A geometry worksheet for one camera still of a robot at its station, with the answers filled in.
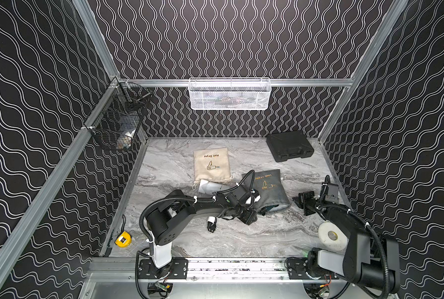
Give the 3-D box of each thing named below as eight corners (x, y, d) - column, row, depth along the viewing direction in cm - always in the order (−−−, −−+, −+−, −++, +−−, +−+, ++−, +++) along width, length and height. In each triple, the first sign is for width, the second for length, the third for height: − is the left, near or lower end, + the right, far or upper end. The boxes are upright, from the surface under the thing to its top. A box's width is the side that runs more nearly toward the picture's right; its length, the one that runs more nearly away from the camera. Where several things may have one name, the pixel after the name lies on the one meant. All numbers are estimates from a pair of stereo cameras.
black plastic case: (276, 164, 111) (278, 157, 106) (264, 141, 123) (265, 134, 118) (312, 156, 114) (315, 150, 110) (296, 135, 126) (299, 128, 122)
